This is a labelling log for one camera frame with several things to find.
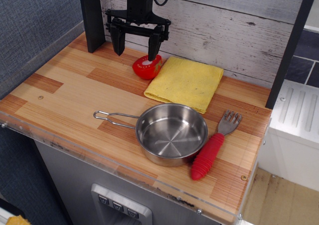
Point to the stainless steel pot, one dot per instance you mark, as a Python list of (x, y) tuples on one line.
[(170, 134)]

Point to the grey toy cabinet front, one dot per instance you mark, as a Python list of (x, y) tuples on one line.
[(73, 179)]

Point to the yellow object bottom left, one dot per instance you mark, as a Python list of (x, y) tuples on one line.
[(17, 220)]

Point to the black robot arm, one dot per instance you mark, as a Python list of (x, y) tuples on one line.
[(138, 19)]

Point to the dark grey left post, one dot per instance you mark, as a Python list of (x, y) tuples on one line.
[(93, 24)]

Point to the dark grey right post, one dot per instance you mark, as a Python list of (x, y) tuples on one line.
[(298, 27)]

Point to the red toy tomato half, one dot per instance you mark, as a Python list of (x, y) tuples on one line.
[(146, 69)]

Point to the silver button panel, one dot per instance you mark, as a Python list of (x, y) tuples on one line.
[(115, 209)]

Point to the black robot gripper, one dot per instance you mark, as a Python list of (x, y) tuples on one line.
[(138, 19)]

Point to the red-handled metal fork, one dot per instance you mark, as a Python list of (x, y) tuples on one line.
[(205, 158)]

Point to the white toy sink unit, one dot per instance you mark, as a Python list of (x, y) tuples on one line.
[(291, 144)]

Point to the dark grey post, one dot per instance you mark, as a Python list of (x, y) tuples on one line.
[(93, 24), (298, 27)]

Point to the yellow folded cloth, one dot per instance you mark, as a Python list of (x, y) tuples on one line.
[(185, 82)]

